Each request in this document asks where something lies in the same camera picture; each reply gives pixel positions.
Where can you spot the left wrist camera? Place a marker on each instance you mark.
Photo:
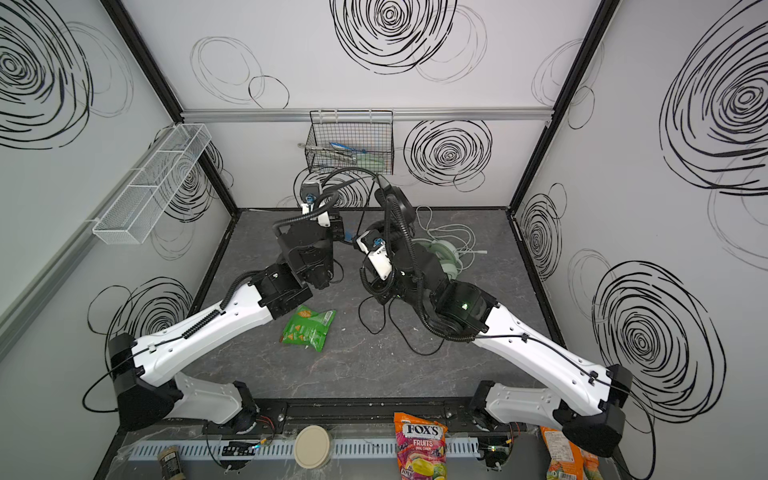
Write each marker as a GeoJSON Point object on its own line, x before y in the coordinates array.
{"type": "Point", "coordinates": [309, 193]}

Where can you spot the aluminium wall rail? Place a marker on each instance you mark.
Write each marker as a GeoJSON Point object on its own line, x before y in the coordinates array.
{"type": "Point", "coordinates": [259, 115]}

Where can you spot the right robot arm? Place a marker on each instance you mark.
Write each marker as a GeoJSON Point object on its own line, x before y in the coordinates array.
{"type": "Point", "coordinates": [582, 399]}

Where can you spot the Fox's fruits candy bag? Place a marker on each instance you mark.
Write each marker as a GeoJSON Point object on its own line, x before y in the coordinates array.
{"type": "Point", "coordinates": [420, 447]}

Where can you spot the green item in basket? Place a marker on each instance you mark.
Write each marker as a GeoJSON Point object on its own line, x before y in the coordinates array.
{"type": "Point", "coordinates": [375, 162]}

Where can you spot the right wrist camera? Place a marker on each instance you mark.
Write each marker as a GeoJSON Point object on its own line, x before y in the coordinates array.
{"type": "Point", "coordinates": [372, 244]}

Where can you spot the round beige lid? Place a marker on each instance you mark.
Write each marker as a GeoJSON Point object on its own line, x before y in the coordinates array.
{"type": "Point", "coordinates": [312, 447]}

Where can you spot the small dark jar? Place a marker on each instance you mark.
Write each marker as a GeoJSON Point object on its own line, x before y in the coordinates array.
{"type": "Point", "coordinates": [170, 464]}

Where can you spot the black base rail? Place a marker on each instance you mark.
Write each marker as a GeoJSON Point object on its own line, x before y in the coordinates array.
{"type": "Point", "coordinates": [460, 414]}

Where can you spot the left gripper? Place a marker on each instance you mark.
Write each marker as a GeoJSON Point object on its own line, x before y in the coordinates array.
{"type": "Point", "coordinates": [335, 226]}

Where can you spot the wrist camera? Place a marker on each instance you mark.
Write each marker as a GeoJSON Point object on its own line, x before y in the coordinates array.
{"type": "Point", "coordinates": [372, 244]}
{"type": "Point", "coordinates": [309, 193]}

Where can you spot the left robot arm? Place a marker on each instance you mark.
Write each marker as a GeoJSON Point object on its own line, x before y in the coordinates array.
{"type": "Point", "coordinates": [147, 372]}

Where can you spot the black wire basket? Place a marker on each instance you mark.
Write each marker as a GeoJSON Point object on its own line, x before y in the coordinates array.
{"type": "Point", "coordinates": [373, 136]}

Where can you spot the white wire shelf basket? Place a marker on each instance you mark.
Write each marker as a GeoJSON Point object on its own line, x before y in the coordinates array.
{"type": "Point", "coordinates": [133, 214]}

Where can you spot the blue handled tool in basket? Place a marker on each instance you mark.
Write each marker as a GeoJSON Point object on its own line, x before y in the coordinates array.
{"type": "Point", "coordinates": [347, 150]}

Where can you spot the green snack bag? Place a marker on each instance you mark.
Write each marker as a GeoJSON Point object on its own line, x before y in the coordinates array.
{"type": "Point", "coordinates": [308, 328]}

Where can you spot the black blue headphones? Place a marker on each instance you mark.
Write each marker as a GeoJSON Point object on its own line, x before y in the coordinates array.
{"type": "Point", "coordinates": [399, 213]}

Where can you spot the mint green headphones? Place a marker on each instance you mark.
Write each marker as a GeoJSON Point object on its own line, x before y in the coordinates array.
{"type": "Point", "coordinates": [447, 255]}

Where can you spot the orange snack bag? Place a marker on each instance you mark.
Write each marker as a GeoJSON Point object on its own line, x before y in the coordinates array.
{"type": "Point", "coordinates": [568, 461]}

